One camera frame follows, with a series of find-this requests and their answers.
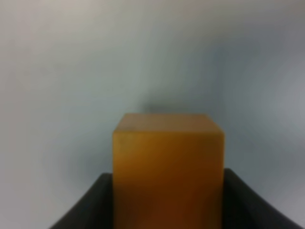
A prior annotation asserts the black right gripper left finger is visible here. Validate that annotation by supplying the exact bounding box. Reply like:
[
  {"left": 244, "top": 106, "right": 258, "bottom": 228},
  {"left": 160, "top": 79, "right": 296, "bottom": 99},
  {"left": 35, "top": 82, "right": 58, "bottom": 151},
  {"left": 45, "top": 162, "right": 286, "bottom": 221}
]
[{"left": 52, "top": 173, "right": 113, "bottom": 229}]

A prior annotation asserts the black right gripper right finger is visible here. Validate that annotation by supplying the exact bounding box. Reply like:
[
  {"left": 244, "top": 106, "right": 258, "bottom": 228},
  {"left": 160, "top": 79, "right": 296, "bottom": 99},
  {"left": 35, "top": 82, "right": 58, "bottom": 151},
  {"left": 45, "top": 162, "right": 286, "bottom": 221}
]
[{"left": 222, "top": 168, "right": 301, "bottom": 229}]

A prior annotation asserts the orange block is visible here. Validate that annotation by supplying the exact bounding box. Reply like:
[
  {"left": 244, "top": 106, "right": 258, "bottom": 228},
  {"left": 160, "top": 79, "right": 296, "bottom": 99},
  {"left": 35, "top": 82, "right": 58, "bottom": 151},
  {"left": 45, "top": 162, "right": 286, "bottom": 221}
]
[{"left": 112, "top": 114, "right": 225, "bottom": 229}]

